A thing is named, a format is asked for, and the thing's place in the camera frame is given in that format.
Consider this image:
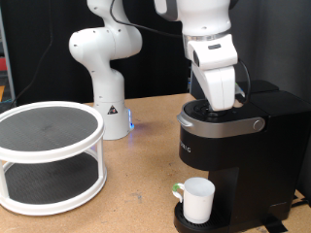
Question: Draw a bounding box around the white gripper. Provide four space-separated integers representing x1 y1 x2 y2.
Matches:
190 62 247 117

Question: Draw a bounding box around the black Keurig coffee machine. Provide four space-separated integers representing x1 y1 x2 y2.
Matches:
173 79 311 233

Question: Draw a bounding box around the white mug with green tape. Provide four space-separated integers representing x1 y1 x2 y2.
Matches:
171 176 217 225

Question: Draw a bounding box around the black tape strip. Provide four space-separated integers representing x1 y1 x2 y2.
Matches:
261 216 290 233

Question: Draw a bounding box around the white two-tier turntable shelf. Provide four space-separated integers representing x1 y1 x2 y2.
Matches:
0 100 108 216

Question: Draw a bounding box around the black looped gripper cable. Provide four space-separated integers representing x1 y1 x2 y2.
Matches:
237 58 253 105

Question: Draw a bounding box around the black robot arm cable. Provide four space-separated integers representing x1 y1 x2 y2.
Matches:
109 0 185 39

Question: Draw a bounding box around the black power cord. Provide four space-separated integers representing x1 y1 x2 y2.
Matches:
289 193 311 211

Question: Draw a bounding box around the black hanging cable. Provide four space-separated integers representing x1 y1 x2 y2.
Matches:
12 0 54 103

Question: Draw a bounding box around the grey metal frame post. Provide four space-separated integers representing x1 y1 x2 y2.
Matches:
0 6 17 105

